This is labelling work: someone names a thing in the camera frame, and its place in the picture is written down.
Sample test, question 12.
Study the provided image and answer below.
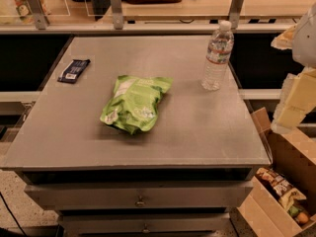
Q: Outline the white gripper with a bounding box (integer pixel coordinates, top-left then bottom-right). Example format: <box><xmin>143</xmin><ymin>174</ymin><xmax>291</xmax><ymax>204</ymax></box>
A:
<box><xmin>271</xmin><ymin>3</ymin><xmax>316</xmax><ymax>134</ymax></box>

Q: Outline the clear plastic water bottle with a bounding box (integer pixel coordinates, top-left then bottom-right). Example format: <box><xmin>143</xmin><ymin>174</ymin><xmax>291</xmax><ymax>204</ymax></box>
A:
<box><xmin>201</xmin><ymin>21</ymin><xmax>234</xmax><ymax>91</ymax></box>

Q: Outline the open cardboard box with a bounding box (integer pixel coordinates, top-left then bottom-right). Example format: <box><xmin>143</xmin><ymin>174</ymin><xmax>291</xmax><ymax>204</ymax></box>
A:
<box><xmin>238</xmin><ymin>108</ymin><xmax>316</xmax><ymax>237</ymax></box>

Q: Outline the brown snack packet in box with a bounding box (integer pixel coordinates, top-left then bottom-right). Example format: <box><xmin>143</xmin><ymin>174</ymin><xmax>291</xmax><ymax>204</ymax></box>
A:
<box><xmin>256</xmin><ymin>168</ymin><xmax>293</xmax><ymax>198</ymax></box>

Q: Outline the yellow green packet in box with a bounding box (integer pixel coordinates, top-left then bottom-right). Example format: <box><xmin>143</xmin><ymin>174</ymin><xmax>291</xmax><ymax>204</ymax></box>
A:
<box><xmin>278</xmin><ymin>188</ymin><xmax>310</xmax><ymax>225</ymax></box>

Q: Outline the green snack bag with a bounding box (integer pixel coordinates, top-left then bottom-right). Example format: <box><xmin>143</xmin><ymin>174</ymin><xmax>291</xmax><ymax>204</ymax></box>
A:
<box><xmin>100</xmin><ymin>75</ymin><xmax>173</xmax><ymax>134</ymax></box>

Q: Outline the grey cabinet lower drawer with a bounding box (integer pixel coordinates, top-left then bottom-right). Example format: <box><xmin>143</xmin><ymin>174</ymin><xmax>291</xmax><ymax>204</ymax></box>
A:
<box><xmin>58</xmin><ymin>213</ymin><xmax>230</xmax><ymax>234</ymax></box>

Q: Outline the grey cabinet drawer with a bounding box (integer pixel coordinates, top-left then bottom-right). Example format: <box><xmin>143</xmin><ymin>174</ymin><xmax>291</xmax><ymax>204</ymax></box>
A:
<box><xmin>25</xmin><ymin>181</ymin><xmax>253</xmax><ymax>210</ymax></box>
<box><xmin>58</xmin><ymin>213</ymin><xmax>230</xmax><ymax>234</ymax></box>

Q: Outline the grey cabinet upper drawer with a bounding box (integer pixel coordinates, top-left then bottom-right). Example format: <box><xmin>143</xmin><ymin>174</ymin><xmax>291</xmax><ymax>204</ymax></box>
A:
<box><xmin>25</xmin><ymin>181</ymin><xmax>253</xmax><ymax>210</ymax></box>

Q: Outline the dark blue candy bar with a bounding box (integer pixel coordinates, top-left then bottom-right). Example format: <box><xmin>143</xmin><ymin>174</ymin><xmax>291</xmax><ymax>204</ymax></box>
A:
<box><xmin>57</xmin><ymin>59</ymin><xmax>91</xmax><ymax>84</ymax></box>

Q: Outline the colourful package behind glass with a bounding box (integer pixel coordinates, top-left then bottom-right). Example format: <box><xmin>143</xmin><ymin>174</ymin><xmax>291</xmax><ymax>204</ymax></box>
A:
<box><xmin>0</xmin><ymin>0</ymin><xmax>50</xmax><ymax>25</ymax></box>

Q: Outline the right metal bracket post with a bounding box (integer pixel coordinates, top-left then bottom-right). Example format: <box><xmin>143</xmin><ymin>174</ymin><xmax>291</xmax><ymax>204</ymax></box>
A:
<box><xmin>228</xmin><ymin>0</ymin><xmax>244</xmax><ymax>29</ymax></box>

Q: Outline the metal bracket post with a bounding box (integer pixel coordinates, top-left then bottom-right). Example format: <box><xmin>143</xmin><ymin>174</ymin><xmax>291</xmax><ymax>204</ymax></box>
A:
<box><xmin>228</xmin><ymin>0</ymin><xmax>244</xmax><ymax>29</ymax></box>
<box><xmin>27</xmin><ymin>0</ymin><xmax>49</xmax><ymax>30</ymax></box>
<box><xmin>110</xmin><ymin>0</ymin><xmax>123</xmax><ymax>30</ymax></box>

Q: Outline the middle metal bracket post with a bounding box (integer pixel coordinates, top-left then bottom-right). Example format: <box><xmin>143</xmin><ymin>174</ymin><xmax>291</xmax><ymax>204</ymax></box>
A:
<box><xmin>110</xmin><ymin>0</ymin><xmax>123</xmax><ymax>30</ymax></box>

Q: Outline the left metal bracket post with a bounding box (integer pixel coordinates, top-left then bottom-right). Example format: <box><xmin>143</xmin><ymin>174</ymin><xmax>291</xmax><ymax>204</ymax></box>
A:
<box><xmin>27</xmin><ymin>0</ymin><xmax>49</xmax><ymax>30</ymax></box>

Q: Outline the black floor cable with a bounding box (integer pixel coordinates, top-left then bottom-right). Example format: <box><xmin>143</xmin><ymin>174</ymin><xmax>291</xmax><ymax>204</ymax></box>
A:
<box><xmin>0</xmin><ymin>192</ymin><xmax>28</xmax><ymax>237</ymax></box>

